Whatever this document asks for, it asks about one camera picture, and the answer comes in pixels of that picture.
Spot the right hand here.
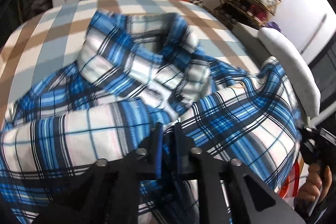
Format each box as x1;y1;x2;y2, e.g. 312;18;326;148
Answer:
297;163;332;203

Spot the white pillow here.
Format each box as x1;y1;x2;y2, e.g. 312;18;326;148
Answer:
258;27;321;118

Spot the checkered bed cover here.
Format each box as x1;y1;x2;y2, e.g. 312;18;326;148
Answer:
1;0;259;115

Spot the blue white plaid shirt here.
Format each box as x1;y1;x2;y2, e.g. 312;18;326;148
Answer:
1;11;301;223

